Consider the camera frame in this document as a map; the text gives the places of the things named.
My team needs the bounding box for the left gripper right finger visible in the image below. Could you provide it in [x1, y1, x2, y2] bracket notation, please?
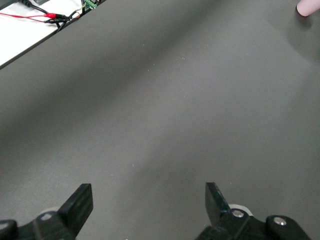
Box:
[193, 181, 313, 240]

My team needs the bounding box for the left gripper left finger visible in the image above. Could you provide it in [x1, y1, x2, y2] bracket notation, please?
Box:
[0, 183, 94, 240]

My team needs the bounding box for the pink plastic cup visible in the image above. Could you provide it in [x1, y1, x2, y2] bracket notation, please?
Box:
[296, 0, 320, 18]

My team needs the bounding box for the red clip lead cable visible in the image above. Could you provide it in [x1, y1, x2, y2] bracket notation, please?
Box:
[0, 12, 71, 22]

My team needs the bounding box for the black clip lead cable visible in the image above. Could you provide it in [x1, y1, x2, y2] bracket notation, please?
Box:
[18, 0, 85, 32]

